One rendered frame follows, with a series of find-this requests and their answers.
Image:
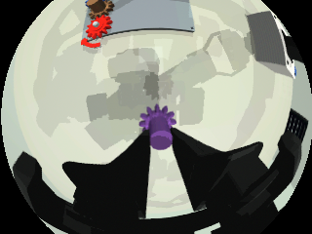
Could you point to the purple gear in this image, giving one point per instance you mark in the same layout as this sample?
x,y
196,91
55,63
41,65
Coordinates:
x,y
159,124

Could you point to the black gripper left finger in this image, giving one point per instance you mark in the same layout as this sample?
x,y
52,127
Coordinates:
x,y
128,174

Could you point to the brown gear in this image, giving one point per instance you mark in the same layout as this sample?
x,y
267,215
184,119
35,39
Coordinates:
x,y
99,8

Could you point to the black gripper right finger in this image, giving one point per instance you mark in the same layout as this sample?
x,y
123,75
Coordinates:
x,y
203,167

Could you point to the red gear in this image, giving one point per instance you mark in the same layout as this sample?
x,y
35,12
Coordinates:
x,y
97,31

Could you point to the red curved arrow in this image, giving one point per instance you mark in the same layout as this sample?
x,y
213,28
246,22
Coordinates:
x,y
84,41

